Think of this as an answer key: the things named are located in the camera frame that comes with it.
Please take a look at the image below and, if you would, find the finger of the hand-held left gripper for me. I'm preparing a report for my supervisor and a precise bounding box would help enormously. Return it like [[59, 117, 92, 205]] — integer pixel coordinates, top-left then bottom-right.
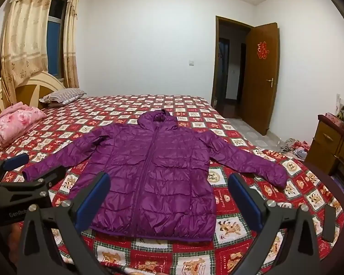
[[0, 153, 30, 184], [0, 165, 67, 199]]

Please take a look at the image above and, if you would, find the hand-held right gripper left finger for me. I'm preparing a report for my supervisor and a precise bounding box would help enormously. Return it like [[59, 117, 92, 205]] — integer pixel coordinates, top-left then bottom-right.
[[16, 173, 111, 275]]

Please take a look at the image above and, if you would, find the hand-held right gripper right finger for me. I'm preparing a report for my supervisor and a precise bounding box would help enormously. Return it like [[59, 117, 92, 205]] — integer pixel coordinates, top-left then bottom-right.
[[228, 173, 337, 275]]

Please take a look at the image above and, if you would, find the purple hooded puffer jacket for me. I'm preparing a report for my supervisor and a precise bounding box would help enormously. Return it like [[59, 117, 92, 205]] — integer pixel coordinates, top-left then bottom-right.
[[22, 109, 289, 242]]

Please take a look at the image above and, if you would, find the pile of colourful clothes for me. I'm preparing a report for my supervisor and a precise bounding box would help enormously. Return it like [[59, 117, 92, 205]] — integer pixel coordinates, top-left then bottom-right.
[[279, 138, 311, 161]]

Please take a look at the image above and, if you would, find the pink floral quilt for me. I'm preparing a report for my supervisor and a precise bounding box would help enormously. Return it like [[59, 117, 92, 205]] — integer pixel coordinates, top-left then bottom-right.
[[0, 102, 46, 149]]

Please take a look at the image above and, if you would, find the cream wooden headboard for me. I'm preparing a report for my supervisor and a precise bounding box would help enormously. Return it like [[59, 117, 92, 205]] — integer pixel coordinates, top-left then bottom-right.
[[0, 71, 66, 121]]

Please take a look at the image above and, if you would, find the striped pillow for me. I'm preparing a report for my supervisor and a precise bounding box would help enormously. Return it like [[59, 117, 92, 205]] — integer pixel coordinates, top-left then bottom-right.
[[39, 88, 87, 108]]

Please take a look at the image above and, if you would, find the brown wooden dresser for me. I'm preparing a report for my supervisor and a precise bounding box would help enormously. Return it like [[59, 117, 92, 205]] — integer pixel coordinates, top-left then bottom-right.
[[310, 115, 344, 178]]

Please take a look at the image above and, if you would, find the bed with red patterned sheet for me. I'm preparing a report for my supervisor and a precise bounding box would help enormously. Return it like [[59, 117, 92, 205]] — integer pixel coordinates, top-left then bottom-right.
[[0, 94, 344, 275]]

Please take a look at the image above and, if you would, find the brown wooden door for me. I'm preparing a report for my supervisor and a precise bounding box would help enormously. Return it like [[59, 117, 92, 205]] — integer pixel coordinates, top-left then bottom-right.
[[244, 22, 280, 136]]

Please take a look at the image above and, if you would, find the pink box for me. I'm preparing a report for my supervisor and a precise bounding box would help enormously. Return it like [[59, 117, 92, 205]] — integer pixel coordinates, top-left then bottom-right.
[[325, 112, 344, 127]]

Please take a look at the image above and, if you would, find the wide beige floral curtain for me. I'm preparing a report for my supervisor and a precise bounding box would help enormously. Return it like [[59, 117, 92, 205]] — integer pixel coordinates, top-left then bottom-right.
[[0, 0, 56, 106]]

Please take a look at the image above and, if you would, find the window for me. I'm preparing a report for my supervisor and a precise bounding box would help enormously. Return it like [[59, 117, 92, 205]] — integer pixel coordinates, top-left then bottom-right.
[[46, 0, 69, 81]]

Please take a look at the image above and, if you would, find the narrow beige floral curtain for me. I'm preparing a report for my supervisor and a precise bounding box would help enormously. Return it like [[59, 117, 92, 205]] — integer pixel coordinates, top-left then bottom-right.
[[62, 0, 81, 89]]

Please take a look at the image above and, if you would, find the red paper door decoration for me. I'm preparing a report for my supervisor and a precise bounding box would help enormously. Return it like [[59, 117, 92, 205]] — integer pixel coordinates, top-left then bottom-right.
[[256, 41, 268, 58]]

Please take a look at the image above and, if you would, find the dark wooden door frame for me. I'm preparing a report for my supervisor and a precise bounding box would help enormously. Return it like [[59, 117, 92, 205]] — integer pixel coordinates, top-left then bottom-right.
[[211, 15, 257, 119]]

